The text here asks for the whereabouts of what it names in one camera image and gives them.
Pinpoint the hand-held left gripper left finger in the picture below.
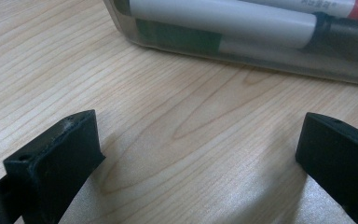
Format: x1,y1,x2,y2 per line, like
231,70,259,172
2,108,106,224

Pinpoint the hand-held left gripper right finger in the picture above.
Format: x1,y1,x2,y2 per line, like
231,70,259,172
294,111,358,224

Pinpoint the clear plastic storage box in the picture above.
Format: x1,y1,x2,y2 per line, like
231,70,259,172
103,0,358,88

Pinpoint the pile of coloured markers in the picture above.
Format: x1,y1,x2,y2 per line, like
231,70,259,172
128,0,358,68

